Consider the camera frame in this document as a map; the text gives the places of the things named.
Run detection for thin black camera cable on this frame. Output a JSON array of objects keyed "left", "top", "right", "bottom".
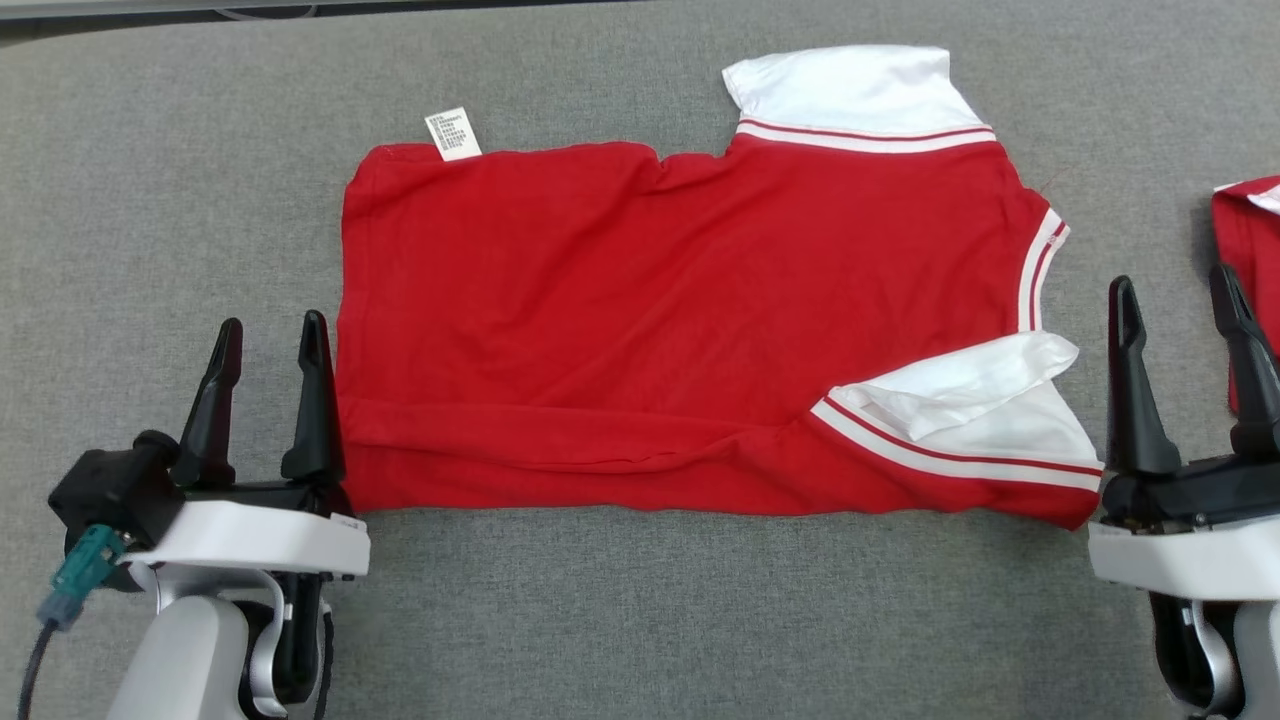
[{"left": 15, "top": 618, "right": 57, "bottom": 720}]

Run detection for red shorts with white patches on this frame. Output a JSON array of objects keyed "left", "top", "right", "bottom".
[{"left": 1211, "top": 175, "right": 1280, "bottom": 416}]

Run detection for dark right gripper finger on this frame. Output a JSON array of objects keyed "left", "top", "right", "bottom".
[
  {"left": 1106, "top": 276, "right": 1183, "bottom": 477},
  {"left": 1209, "top": 262, "right": 1280, "bottom": 462}
]

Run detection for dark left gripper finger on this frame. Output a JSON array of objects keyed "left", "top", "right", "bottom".
[
  {"left": 281, "top": 310, "right": 347, "bottom": 487},
  {"left": 172, "top": 318, "right": 245, "bottom": 489}
]

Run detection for red shirt with white sleeves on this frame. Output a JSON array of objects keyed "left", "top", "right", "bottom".
[{"left": 335, "top": 44, "right": 1106, "bottom": 531}]

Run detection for teal cable connector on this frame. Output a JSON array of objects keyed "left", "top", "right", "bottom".
[{"left": 38, "top": 525, "right": 127, "bottom": 631}]

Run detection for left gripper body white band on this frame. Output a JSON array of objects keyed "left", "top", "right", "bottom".
[{"left": 125, "top": 482, "right": 371, "bottom": 579}]

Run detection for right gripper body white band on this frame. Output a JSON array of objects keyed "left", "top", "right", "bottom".
[{"left": 1088, "top": 455, "right": 1280, "bottom": 601}]

